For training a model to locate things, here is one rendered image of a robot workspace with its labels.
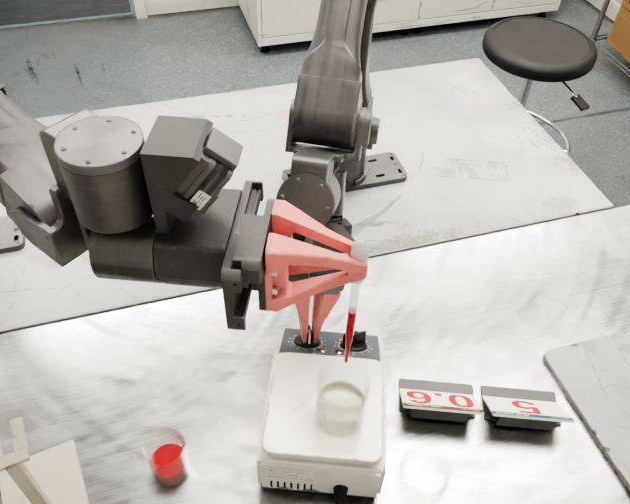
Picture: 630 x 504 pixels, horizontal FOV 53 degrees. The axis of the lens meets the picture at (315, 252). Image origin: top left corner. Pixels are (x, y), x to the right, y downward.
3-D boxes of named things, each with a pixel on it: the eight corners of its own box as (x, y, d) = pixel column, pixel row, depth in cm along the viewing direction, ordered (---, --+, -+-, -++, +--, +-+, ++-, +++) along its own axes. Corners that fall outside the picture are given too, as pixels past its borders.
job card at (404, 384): (398, 379, 77) (403, 360, 74) (471, 386, 77) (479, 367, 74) (399, 424, 73) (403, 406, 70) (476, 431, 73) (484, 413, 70)
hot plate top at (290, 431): (276, 354, 70) (275, 349, 69) (383, 363, 70) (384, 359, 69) (260, 455, 62) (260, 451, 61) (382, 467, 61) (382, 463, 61)
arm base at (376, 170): (415, 142, 98) (398, 117, 102) (291, 162, 94) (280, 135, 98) (408, 181, 104) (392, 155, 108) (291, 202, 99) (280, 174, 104)
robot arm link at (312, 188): (349, 238, 60) (367, 111, 57) (261, 225, 61) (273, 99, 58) (358, 215, 71) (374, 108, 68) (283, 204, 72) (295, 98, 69)
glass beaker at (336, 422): (350, 454, 62) (356, 413, 56) (303, 429, 63) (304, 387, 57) (376, 407, 65) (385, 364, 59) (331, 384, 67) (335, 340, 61)
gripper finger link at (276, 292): (373, 193, 48) (251, 183, 48) (370, 261, 43) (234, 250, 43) (366, 254, 53) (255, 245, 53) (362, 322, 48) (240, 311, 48)
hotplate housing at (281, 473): (280, 339, 81) (279, 300, 75) (381, 348, 81) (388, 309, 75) (254, 512, 66) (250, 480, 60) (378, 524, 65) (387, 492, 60)
